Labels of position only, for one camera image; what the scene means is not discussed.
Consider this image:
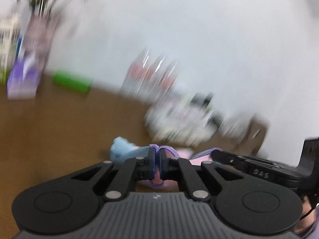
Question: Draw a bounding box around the pink blue purple mesh vest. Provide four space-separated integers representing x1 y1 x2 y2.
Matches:
110 137 220 192

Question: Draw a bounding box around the folded white frilly garment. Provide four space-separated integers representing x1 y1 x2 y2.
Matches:
144 99 220 145

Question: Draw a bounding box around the brown cardboard box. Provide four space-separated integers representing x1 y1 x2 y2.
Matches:
224 115 271 155

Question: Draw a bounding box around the left plastic water bottle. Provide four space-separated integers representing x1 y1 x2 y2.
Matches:
121 49 150 97

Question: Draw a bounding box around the plastic water bottle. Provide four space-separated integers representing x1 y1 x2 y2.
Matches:
143 54 165 102
121 49 150 97
159 61 179 98

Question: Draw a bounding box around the right plastic water bottle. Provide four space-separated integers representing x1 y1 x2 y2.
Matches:
159 61 179 98

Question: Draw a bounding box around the middle plastic water bottle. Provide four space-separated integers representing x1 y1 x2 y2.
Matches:
143 54 165 102

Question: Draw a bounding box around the green rectangular case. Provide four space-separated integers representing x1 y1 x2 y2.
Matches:
53 71 91 94

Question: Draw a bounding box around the purple tissue pack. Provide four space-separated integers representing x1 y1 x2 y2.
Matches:
7 54 40 100

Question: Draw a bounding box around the purple fuzzy vase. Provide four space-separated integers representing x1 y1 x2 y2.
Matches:
22 16 59 72

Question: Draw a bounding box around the white milk carton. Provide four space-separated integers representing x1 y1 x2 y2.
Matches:
0 14 21 84

